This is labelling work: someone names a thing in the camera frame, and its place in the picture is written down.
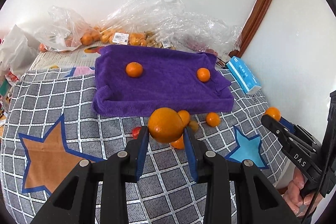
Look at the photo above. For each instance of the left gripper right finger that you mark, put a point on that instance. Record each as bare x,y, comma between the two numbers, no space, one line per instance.
257,201

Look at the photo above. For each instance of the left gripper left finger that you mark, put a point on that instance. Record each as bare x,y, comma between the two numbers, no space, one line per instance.
74,200

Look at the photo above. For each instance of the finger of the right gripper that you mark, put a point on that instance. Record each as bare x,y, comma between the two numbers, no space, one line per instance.
301,133
302,155

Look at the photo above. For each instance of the small orange mandarin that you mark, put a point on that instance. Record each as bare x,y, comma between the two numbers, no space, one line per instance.
274,113

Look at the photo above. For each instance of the orange tangerine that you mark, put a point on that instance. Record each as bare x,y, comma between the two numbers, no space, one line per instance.
212,119

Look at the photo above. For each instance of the small red fruit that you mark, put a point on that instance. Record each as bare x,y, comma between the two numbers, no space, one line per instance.
135,132

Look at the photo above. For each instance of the small orange kumquat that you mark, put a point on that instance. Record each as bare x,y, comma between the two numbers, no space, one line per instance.
178,144

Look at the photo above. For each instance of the yellow green small fruit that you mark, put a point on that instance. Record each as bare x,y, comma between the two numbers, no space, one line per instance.
193,125

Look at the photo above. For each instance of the oval orange fruit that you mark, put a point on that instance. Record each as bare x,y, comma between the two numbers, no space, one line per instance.
185,117

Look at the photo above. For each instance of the large round orange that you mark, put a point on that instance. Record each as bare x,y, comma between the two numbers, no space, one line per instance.
165,125

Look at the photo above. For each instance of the large orange mandarin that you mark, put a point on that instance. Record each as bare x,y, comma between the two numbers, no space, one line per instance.
134,69

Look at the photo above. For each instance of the person's right hand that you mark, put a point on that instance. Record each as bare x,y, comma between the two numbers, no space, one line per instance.
292,195

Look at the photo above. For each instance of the blue tissue pack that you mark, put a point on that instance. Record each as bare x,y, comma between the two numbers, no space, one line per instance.
243,75

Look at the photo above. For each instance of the grey checkered tablecloth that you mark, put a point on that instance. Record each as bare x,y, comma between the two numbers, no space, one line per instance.
166,192

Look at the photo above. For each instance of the purple towel covered tray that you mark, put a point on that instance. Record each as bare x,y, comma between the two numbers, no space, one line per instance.
169,79

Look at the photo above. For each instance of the clear bag of red fruit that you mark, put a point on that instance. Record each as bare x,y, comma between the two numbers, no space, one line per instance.
193,32

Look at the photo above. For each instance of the white plastic bag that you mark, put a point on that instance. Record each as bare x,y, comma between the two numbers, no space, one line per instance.
16,54

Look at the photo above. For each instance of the clear bag of mandarins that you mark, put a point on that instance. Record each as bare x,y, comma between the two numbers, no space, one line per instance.
67,31

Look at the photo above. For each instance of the clear bag of oranges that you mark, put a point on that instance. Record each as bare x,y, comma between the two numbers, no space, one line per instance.
136,22

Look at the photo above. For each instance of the brown wooden door frame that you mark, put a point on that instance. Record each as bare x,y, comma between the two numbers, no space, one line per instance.
251,26

